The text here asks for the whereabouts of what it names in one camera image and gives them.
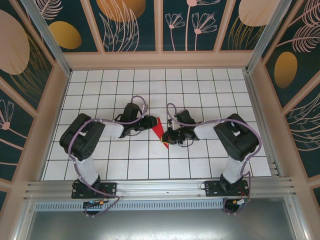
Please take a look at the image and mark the aluminium frame post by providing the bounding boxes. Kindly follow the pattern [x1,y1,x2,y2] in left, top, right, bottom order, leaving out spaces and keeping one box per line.
[244,0,298,73]
[19,0,73,77]

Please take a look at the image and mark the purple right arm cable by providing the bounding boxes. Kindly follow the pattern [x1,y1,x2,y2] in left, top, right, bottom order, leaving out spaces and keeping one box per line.
[166,102,261,216]

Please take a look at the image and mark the thin black gripper wire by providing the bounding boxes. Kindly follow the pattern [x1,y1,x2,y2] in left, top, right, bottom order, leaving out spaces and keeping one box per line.
[119,129,141,139]
[176,139,195,148]

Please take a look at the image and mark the small controller circuit board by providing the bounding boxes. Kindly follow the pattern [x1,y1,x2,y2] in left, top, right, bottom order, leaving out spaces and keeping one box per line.
[233,197,252,207]
[83,199,107,208]

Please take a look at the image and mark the thin black right gripper wire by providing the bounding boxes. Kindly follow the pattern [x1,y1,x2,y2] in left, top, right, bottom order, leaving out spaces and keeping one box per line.
[176,139,195,148]

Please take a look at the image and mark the long aluminium mounting rail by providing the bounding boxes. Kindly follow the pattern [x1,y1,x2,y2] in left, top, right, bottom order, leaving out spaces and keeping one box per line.
[23,176,301,201]

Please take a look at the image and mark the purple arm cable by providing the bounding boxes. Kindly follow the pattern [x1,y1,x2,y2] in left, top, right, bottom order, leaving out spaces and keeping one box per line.
[166,102,261,216]
[67,95,150,218]

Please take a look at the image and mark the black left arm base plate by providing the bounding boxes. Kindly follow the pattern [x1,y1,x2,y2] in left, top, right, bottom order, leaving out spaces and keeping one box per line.
[71,181,118,200]

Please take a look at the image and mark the grey metal sheet panel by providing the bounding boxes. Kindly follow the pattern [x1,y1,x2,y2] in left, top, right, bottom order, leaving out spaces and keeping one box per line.
[13,197,307,240]

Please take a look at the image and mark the red cloth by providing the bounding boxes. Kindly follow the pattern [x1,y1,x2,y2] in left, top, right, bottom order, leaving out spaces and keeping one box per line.
[151,117,170,151]

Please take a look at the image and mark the thin black left gripper wire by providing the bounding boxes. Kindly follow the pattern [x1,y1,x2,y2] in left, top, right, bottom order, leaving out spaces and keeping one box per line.
[119,129,141,139]

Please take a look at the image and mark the slotted grey cable duct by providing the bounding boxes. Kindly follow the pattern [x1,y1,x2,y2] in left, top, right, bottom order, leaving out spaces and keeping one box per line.
[33,199,227,212]

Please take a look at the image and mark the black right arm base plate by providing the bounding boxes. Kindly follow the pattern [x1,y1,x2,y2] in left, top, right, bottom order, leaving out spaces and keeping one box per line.
[204,179,250,197]

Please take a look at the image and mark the aluminium side rail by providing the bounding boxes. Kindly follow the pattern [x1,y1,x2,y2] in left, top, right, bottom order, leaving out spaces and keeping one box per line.
[242,69,286,179]

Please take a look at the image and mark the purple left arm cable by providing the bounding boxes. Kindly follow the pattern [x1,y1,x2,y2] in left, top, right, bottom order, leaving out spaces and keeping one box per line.
[67,95,150,218]

